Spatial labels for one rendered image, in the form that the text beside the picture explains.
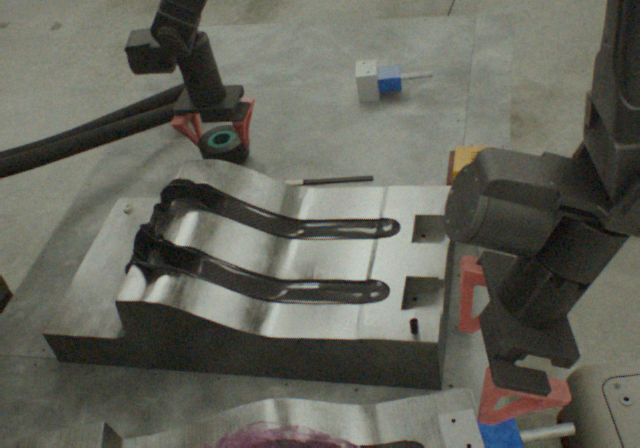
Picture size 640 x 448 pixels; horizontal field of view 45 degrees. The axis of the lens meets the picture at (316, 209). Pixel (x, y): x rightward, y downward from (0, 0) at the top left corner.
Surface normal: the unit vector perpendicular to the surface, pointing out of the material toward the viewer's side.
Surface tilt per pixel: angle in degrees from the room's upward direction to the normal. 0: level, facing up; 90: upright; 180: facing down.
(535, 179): 22
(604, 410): 5
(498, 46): 0
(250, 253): 26
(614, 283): 0
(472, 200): 63
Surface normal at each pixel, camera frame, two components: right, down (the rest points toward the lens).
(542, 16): -0.15, -0.74
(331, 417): 0.33, -0.73
